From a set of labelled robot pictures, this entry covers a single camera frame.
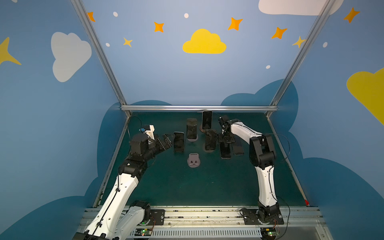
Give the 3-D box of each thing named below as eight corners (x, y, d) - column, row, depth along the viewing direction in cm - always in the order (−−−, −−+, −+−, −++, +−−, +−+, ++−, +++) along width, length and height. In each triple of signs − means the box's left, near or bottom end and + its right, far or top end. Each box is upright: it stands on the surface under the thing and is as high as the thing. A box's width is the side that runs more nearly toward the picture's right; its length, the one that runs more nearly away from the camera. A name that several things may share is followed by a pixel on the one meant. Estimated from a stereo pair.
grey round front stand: (187, 167, 93) (187, 160, 85) (187, 160, 96) (187, 152, 89) (199, 167, 93) (200, 160, 86) (199, 160, 97) (200, 152, 89)
